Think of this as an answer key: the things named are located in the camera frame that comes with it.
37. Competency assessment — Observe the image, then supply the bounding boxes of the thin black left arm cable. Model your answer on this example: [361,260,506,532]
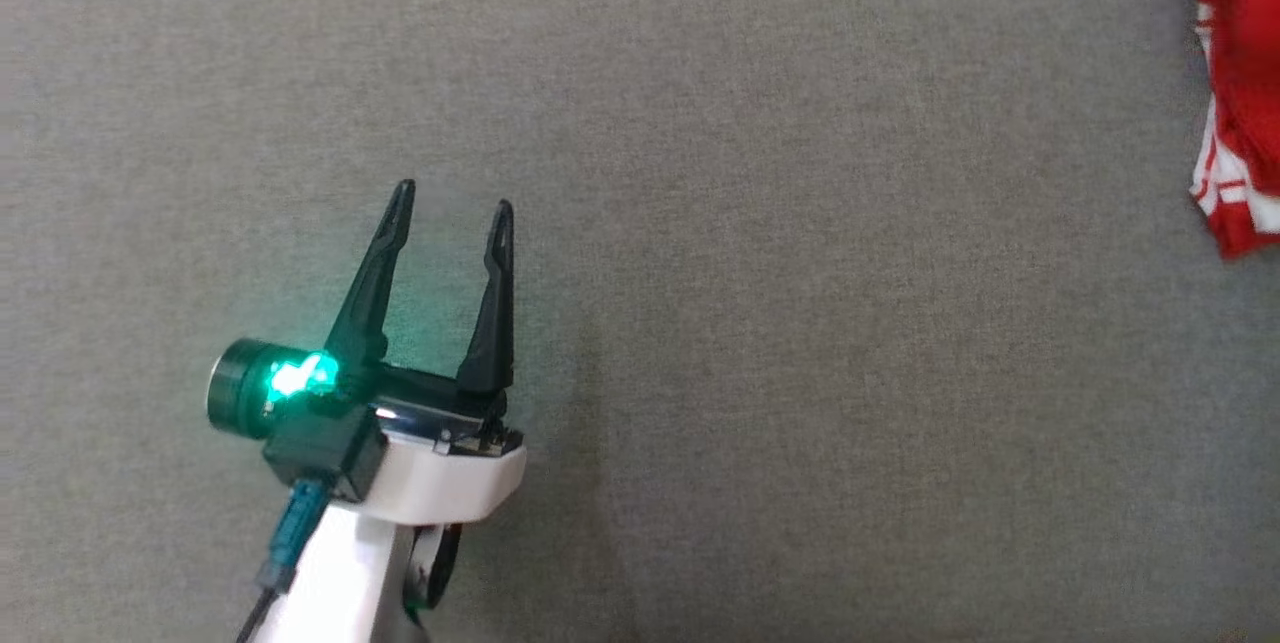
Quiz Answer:
[234,585,281,643]

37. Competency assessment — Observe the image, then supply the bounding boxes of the red white sports jersey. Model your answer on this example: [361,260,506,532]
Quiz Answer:
[1186,0,1280,261]

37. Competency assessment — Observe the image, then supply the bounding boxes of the blue left camera connector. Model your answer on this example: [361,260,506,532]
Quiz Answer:
[258,479,333,592]

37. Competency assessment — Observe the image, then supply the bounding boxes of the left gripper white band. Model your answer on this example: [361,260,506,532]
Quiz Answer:
[322,179,528,525]

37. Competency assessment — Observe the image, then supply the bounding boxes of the grey fabric sofa seat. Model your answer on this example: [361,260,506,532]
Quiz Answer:
[0,0,1280,643]

